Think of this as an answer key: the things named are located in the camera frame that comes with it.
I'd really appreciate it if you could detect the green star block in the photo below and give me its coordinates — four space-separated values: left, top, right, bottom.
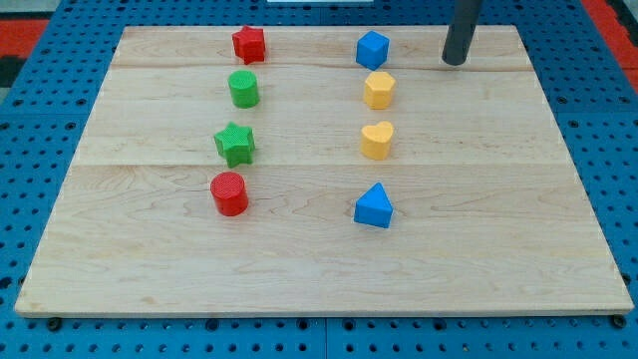
213 122 255 169

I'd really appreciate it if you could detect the red star block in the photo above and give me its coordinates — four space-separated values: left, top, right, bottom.
231 25 266 65

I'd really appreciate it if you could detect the blue triangle block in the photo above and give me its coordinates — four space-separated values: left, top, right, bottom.
353 182 394 228

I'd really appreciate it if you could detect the yellow heart block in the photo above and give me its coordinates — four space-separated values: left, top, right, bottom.
360 121 394 161

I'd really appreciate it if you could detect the red cylinder block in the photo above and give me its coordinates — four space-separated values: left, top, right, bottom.
210 172 249 216

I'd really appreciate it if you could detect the yellow pentagon block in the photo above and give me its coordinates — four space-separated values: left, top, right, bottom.
363 71 396 110

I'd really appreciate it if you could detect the green cylinder block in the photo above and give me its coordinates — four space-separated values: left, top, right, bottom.
227 70 260 109

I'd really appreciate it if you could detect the blue cube block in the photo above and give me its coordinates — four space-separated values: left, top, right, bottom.
355 31 390 71

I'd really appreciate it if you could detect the light wooden board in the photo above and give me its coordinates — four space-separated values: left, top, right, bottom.
15 26 634 318

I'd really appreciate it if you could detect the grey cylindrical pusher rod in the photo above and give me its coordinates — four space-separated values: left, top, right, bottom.
442 0 482 66

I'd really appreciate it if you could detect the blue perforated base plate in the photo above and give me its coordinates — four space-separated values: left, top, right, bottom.
1 1 637 358

